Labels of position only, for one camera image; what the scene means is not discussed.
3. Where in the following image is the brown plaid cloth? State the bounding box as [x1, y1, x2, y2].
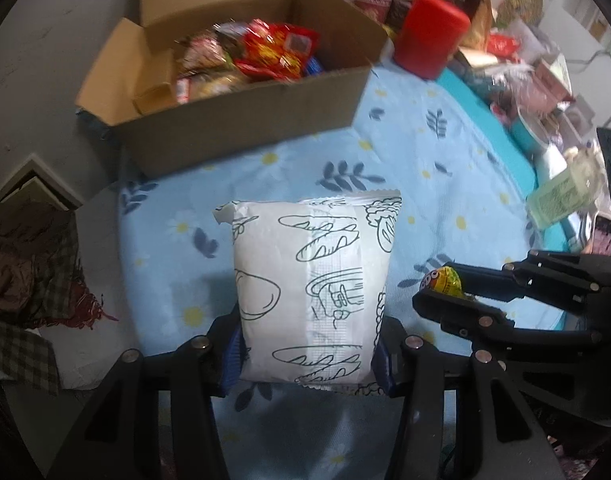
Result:
[0, 205, 119, 396]

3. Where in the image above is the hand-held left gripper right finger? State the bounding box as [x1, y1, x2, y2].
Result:
[373, 310, 566, 480]

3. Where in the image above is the teal steel bowl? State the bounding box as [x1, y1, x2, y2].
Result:
[508, 110, 553, 156]

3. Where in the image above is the white bread packet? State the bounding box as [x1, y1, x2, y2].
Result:
[213, 187, 403, 396]

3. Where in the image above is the red candy packet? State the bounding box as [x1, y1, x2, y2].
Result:
[236, 20, 320, 81]

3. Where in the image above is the round woven plate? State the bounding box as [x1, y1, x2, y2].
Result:
[495, 0, 543, 26]

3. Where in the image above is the red foil packet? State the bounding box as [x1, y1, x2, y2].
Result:
[485, 34, 519, 58]

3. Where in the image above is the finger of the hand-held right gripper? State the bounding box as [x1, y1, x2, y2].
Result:
[412, 290, 519, 356]
[445, 249, 611, 316]

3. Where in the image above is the brown snack bag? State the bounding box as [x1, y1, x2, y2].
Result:
[465, 0, 496, 51]

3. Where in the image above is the white wooden board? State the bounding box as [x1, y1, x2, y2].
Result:
[0, 155, 84, 211]

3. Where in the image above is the red canister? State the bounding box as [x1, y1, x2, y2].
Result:
[393, 0, 471, 81]

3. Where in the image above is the brown cardboard box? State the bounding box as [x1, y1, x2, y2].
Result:
[76, 0, 389, 178]

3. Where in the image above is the green yellow lollipop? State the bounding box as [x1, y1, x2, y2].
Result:
[419, 267, 463, 295]

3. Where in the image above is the blue floral tablecloth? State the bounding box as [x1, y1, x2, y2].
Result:
[116, 55, 571, 480]

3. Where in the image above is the pale green packet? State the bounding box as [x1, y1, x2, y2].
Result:
[526, 165, 603, 231]

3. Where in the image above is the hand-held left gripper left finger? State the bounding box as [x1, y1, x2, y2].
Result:
[48, 305, 249, 480]

